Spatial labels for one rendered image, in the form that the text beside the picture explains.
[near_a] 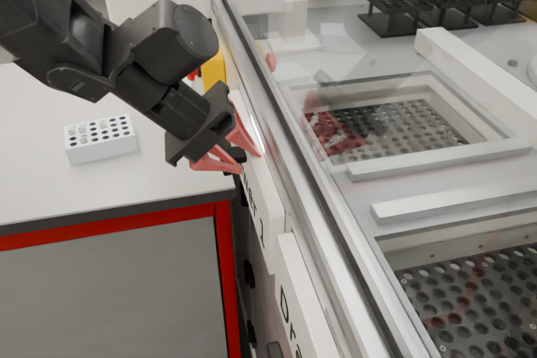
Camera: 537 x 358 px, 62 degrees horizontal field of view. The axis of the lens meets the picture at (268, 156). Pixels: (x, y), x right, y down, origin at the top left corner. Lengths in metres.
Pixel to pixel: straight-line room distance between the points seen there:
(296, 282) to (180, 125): 0.21
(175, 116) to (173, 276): 0.52
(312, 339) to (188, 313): 0.68
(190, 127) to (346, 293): 0.26
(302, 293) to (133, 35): 0.29
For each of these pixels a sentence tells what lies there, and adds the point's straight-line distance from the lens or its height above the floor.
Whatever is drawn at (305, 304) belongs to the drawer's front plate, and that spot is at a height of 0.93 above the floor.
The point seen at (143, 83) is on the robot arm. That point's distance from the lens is 0.48.
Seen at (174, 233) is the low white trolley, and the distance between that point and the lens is 0.86.
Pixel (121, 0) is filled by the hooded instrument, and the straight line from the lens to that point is 1.35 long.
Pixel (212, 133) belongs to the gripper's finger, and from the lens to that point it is 0.50.
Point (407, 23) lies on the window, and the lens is 0.24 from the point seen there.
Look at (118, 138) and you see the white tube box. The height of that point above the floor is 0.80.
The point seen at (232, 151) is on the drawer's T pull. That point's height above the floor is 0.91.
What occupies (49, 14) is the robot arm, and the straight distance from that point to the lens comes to 0.42.
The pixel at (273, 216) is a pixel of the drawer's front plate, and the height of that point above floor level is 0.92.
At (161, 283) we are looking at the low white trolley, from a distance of 0.97.
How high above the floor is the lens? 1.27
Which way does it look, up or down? 37 degrees down
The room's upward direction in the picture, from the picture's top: straight up
